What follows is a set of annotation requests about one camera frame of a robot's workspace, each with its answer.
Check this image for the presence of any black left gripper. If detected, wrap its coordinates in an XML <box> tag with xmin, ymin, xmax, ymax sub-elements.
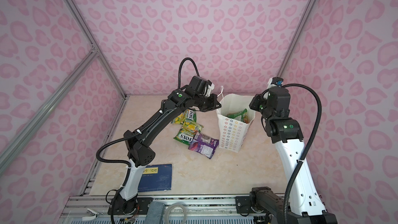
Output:
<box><xmin>193</xmin><ymin>92</ymin><xmax>223</xmax><ymax>111</ymax></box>

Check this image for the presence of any green white snack packet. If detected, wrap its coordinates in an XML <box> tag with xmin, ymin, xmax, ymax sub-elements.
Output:
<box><xmin>227</xmin><ymin>108</ymin><xmax>249</xmax><ymax>123</ymax></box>

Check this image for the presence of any white printed paper bag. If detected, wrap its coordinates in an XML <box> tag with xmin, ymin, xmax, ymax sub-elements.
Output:
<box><xmin>216</xmin><ymin>93</ymin><xmax>256</xmax><ymax>152</ymax></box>

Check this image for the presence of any purple candy packet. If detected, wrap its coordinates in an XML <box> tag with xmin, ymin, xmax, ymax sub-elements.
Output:
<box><xmin>188</xmin><ymin>132</ymin><xmax>219</xmax><ymax>159</ymax></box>

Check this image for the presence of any green Fox's spring tea packet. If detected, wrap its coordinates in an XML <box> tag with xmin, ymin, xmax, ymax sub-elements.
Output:
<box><xmin>174</xmin><ymin>119</ymin><xmax>203</xmax><ymax>145</ymax></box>

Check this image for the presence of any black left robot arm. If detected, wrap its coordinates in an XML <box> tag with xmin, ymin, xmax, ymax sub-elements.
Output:
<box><xmin>95</xmin><ymin>65</ymin><xmax>221</xmax><ymax>218</ymax></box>

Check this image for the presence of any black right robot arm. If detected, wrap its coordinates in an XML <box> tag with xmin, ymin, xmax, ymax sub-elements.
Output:
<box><xmin>235</xmin><ymin>78</ymin><xmax>337</xmax><ymax>224</ymax></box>

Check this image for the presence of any dark blue booklet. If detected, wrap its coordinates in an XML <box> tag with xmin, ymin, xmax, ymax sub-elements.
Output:
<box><xmin>138</xmin><ymin>164</ymin><xmax>173</xmax><ymax>192</ymax></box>

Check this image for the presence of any clear coiled tube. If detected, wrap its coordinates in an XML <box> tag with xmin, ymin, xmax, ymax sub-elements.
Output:
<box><xmin>164</xmin><ymin>203</ymin><xmax>188</xmax><ymax>224</ymax></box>

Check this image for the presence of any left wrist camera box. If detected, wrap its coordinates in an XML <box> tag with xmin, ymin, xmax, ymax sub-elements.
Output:
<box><xmin>188</xmin><ymin>76</ymin><xmax>215</xmax><ymax>96</ymax></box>

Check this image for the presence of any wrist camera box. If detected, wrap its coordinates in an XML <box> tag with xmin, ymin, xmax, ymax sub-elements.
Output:
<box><xmin>267</xmin><ymin>77</ymin><xmax>284</xmax><ymax>89</ymax></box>
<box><xmin>188</xmin><ymin>76</ymin><xmax>215</xmax><ymax>96</ymax></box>

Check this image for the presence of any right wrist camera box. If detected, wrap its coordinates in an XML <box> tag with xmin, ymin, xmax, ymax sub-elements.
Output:
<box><xmin>267</xmin><ymin>77</ymin><xmax>284</xmax><ymax>89</ymax></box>

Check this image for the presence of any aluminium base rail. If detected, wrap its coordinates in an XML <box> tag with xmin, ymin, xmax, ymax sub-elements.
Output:
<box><xmin>55</xmin><ymin>192</ymin><xmax>333</xmax><ymax>224</ymax></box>

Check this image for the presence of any diagonal aluminium frame bar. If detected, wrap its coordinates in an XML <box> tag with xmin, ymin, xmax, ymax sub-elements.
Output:
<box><xmin>1</xmin><ymin>49</ymin><xmax>97</xmax><ymax>175</ymax></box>

